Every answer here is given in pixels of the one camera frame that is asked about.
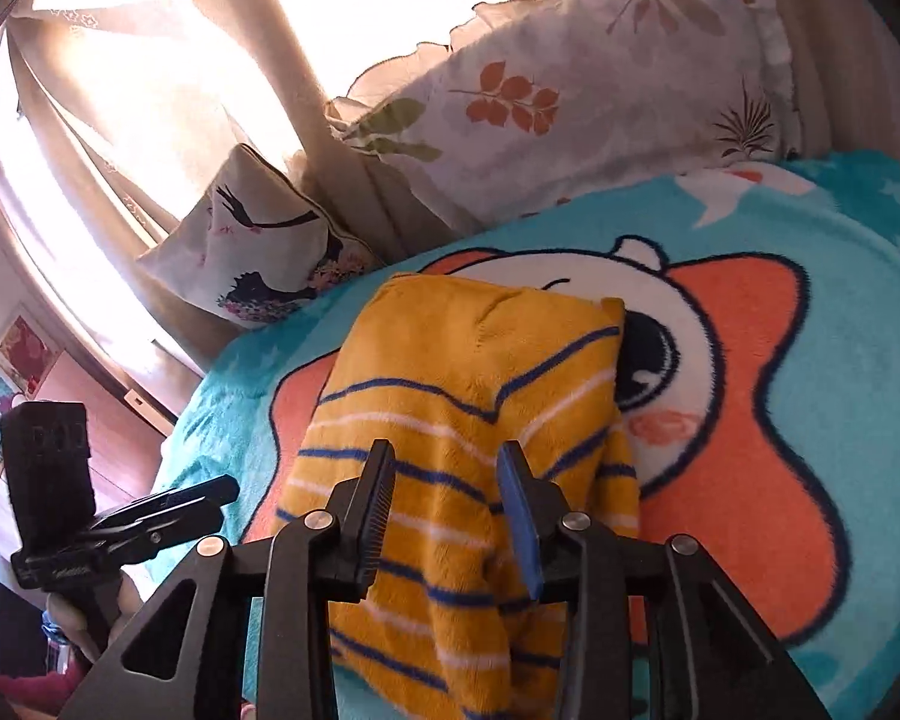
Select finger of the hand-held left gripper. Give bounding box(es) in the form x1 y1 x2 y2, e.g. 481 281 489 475
116 475 241 518
94 501 227 552

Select red cloth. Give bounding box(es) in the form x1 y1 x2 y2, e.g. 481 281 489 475
0 671 87 720

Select person's left hand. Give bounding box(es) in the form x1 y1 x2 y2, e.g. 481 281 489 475
45 568 151 672

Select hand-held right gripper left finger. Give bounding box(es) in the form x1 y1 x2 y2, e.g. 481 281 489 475
58 439 398 720

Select teal cartoon print blanket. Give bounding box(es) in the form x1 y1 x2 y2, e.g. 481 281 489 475
152 150 900 720

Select beige curtain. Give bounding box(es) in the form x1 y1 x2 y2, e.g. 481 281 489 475
4 0 900 380

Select brown wooden cabinet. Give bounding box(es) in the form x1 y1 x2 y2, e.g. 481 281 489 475
34 351 179 522

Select bird and flower print pillow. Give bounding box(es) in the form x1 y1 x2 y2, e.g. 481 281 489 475
135 142 382 329

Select yellow striped knit sweater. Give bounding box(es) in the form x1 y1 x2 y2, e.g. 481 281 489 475
272 274 644 720

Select leaf print frilled pillow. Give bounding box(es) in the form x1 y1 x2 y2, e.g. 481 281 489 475
325 0 805 235

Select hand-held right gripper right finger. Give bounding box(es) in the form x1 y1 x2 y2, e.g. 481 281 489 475
495 441 833 720

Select red framed wall picture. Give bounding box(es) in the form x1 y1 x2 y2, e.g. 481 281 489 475
0 313 62 395

